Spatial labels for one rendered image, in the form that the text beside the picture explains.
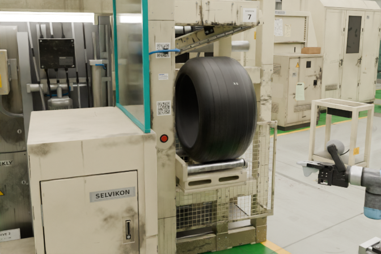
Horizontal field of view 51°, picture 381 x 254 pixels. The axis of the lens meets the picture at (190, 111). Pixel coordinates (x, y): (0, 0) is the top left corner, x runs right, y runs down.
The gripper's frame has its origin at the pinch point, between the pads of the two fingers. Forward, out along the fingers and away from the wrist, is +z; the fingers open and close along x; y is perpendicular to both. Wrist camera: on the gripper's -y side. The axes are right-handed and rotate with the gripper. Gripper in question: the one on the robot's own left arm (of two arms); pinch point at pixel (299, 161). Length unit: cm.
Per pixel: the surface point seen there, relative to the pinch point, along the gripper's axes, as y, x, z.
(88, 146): -8, -74, 49
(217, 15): -70, 44, 64
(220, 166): 13, 24, 47
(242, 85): -30, 18, 35
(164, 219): 44, 11, 71
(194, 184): 23, 15, 57
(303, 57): -82, 501, 124
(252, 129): -8.5, 22.6, 29.9
